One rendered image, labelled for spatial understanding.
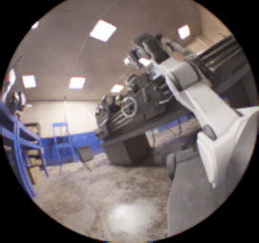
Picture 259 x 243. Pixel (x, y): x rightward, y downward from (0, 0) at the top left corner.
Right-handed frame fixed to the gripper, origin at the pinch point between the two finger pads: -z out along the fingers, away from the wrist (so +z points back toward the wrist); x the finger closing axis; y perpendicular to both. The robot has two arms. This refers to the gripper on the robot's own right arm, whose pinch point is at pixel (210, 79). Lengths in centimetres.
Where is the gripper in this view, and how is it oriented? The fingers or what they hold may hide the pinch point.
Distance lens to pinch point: 67.3
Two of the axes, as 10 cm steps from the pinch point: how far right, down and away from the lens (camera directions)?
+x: 6.0, 1.6, 7.8
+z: -2.6, -8.9, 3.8
